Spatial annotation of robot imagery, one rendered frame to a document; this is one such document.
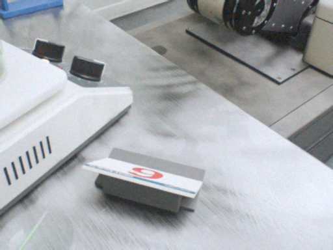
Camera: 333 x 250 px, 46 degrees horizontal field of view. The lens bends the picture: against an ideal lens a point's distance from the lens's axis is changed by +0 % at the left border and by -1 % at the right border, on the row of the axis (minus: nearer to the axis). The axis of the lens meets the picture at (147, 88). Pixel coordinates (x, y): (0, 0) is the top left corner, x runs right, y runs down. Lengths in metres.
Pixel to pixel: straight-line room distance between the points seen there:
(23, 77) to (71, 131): 0.06
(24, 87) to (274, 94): 0.89
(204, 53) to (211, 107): 0.84
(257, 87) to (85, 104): 0.84
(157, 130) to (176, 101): 0.05
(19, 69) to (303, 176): 0.27
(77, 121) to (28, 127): 0.05
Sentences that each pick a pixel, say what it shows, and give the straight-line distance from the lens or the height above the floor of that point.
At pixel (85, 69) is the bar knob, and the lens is 0.39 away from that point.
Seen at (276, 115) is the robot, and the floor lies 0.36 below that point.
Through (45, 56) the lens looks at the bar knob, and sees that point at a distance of 0.42.
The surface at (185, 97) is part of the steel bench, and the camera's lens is 0.44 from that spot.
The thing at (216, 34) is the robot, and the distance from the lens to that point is 1.36.
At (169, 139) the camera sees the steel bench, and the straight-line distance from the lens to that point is 0.39.
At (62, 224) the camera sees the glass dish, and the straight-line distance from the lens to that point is 0.33.
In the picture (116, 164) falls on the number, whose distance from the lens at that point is 0.34.
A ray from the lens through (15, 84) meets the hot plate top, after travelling 0.33.
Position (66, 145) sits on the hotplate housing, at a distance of 0.36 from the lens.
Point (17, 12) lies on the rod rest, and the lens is 0.64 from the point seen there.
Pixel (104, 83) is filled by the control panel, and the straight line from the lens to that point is 0.39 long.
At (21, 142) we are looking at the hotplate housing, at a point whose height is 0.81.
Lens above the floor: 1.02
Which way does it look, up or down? 37 degrees down
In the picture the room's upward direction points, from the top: 1 degrees clockwise
